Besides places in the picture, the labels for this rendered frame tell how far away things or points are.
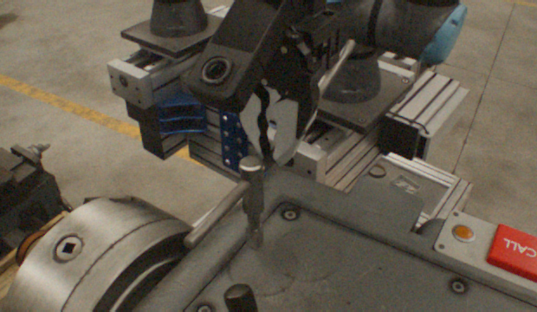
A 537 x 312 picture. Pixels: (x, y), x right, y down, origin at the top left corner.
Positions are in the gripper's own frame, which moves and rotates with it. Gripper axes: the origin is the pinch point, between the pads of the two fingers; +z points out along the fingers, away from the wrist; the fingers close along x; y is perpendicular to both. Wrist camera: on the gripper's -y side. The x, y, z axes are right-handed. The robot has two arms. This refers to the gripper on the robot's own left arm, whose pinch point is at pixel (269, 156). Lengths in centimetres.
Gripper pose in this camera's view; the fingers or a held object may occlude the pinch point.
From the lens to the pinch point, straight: 49.0
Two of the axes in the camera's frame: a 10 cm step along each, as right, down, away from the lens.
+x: -8.4, -3.4, 4.2
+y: 5.4, -5.3, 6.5
